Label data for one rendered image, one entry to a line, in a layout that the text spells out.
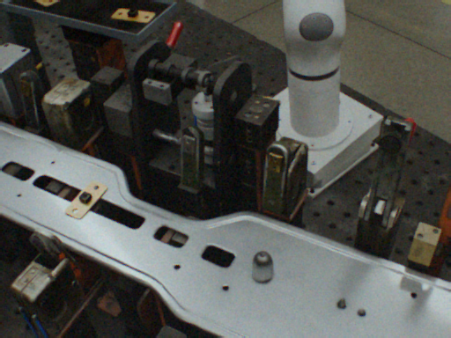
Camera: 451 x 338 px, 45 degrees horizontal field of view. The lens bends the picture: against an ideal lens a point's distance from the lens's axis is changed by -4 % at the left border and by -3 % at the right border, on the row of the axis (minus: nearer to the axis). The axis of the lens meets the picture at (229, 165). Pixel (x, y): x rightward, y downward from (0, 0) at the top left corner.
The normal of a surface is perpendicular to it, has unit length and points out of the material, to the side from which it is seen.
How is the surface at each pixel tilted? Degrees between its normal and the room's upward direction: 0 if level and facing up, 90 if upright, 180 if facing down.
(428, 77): 0
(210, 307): 0
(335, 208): 0
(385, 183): 81
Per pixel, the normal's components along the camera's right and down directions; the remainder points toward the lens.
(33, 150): -0.05, -0.71
